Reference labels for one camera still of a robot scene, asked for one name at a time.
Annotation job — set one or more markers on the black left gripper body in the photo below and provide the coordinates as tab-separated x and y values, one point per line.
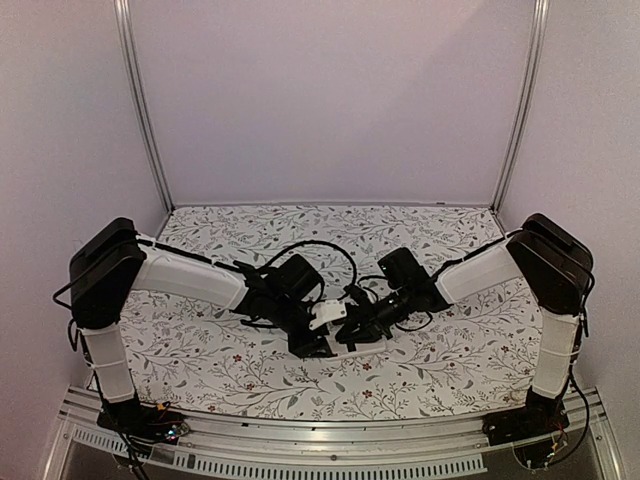
300	347

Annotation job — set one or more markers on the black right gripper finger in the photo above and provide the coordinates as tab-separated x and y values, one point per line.
346	334
374	334

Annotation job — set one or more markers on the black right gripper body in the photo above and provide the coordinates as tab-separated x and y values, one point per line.
360	324

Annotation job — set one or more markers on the white remote control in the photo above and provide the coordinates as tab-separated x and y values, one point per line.
346	351

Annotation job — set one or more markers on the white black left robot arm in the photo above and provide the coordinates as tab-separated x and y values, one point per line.
119	260

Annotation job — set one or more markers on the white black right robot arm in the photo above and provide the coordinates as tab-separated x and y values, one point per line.
554	270

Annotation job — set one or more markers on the floral patterned table mat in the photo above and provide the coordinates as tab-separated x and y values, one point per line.
483	353

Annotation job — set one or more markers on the aluminium front rail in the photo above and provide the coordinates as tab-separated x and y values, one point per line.
228	447

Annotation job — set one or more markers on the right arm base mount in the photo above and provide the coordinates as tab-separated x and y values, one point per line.
539	416

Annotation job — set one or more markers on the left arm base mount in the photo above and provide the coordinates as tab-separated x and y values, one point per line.
142	423

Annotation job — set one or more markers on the right aluminium frame post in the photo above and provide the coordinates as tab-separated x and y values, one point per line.
533	57

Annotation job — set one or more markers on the aluminium frame post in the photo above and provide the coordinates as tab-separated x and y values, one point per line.
533	57
136	85

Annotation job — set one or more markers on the left aluminium frame post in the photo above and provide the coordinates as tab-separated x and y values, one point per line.
136	85

